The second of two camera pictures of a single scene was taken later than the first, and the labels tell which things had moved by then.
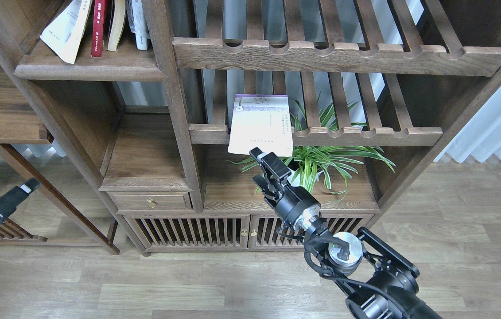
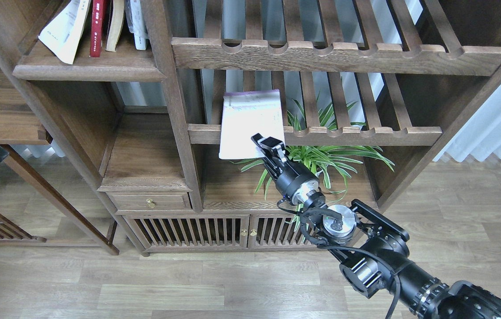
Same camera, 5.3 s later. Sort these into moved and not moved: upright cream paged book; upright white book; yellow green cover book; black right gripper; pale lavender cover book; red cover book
Moved: pale lavender cover book; black right gripper
Not moved: red cover book; upright white book; upright cream paged book; yellow green cover book
